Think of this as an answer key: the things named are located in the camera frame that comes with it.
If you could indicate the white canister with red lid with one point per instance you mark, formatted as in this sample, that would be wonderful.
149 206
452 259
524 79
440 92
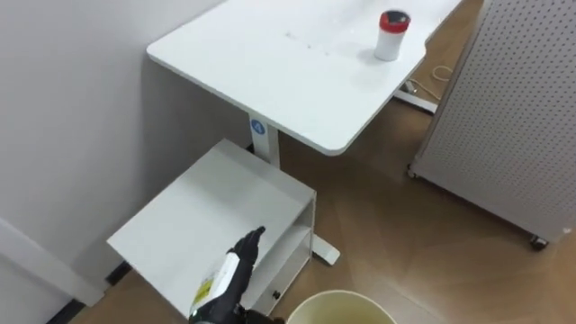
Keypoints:
390 36

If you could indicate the cream round waste bin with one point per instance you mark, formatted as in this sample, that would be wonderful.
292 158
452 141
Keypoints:
339 308

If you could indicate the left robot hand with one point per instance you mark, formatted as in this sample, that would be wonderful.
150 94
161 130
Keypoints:
234 274

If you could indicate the white bedside cabinet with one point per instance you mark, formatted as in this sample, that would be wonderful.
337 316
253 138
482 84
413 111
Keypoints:
211 225

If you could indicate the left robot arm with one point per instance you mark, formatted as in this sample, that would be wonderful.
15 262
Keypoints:
252 318

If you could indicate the white pegboard partition on wheels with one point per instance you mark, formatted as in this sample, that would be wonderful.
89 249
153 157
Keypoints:
508 112

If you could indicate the white desk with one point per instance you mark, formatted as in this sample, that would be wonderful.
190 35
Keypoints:
292 72

